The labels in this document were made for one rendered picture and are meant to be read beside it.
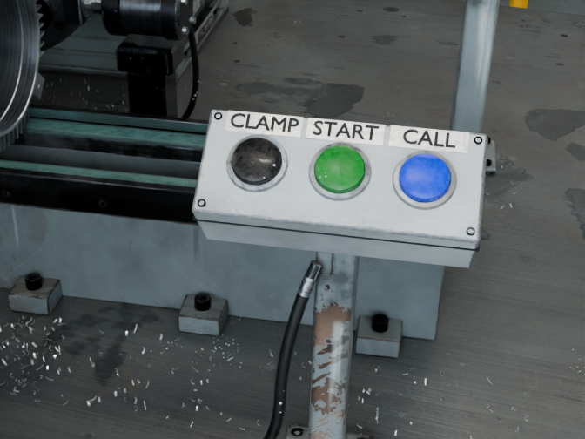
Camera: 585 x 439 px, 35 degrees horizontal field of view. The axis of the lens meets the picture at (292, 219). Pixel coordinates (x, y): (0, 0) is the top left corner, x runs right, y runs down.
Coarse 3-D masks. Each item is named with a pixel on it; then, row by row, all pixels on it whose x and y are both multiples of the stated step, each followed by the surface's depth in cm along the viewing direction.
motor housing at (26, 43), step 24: (0, 0) 90; (24, 0) 90; (0, 24) 91; (24, 24) 91; (0, 48) 92; (24, 48) 92; (0, 72) 92; (24, 72) 92; (0, 96) 91; (24, 96) 91; (0, 120) 89; (24, 120) 91; (0, 144) 86
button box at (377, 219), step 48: (288, 144) 57; (336, 144) 56; (384, 144) 56; (432, 144) 56; (480, 144) 56; (240, 192) 56; (288, 192) 56; (384, 192) 55; (480, 192) 55; (240, 240) 59; (288, 240) 58; (336, 240) 57; (384, 240) 55; (432, 240) 54
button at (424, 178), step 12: (420, 156) 55; (432, 156) 55; (408, 168) 55; (420, 168) 55; (432, 168) 55; (444, 168) 55; (408, 180) 54; (420, 180) 54; (432, 180) 54; (444, 180) 54; (408, 192) 54; (420, 192) 54; (432, 192) 54; (444, 192) 54
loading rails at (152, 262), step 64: (64, 128) 93; (128, 128) 93; (192, 128) 93; (0, 192) 84; (64, 192) 83; (128, 192) 82; (192, 192) 81; (0, 256) 88; (64, 256) 87; (128, 256) 85; (192, 256) 84; (256, 256) 83; (192, 320) 84; (384, 320) 83
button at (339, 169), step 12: (324, 156) 55; (336, 156) 55; (348, 156) 55; (360, 156) 55; (324, 168) 55; (336, 168) 55; (348, 168) 55; (360, 168) 55; (324, 180) 55; (336, 180) 55; (348, 180) 55; (360, 180) 55; (336, 192) 55
